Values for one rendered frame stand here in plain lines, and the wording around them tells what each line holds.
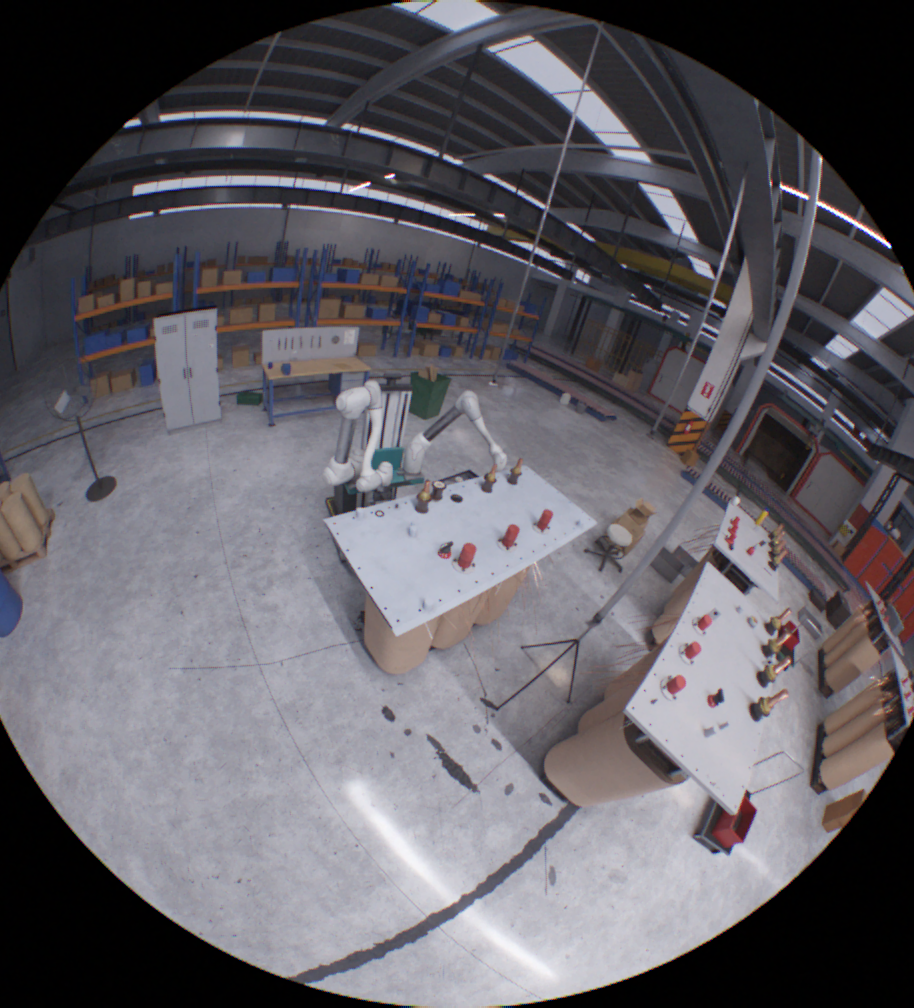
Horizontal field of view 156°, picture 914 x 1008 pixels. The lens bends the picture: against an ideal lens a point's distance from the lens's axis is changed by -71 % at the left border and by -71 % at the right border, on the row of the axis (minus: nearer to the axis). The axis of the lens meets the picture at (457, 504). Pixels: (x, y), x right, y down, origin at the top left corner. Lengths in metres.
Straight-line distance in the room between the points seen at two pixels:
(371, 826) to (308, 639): 1.58
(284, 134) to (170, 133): 2.00
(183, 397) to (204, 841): 5.48
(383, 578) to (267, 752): 1.71
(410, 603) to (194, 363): 5.02
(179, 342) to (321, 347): 2.55
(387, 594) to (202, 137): 7.05
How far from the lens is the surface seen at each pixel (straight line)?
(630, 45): 5.74
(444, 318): 11.26
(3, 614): 4.69
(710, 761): 1.72
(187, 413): 6.03
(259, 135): 7.07
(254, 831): 2.74
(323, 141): 7.23
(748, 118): 3.20
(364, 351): 10.15
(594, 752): 2.15
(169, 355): 5.75
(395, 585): 1.57
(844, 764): 5.87
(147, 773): 3.10
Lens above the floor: 2.61
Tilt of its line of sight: 37 degrees down
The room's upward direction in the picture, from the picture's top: 17 degrees clockwise
